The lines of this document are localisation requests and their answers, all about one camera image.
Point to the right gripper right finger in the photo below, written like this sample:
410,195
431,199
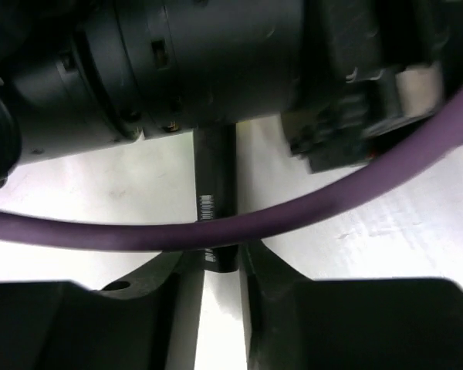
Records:
272,327

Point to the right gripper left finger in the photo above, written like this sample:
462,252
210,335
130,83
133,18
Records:
172,286

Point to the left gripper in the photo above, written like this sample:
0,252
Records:
350,79

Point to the yellow black highlighter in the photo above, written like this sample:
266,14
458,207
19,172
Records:
215,175

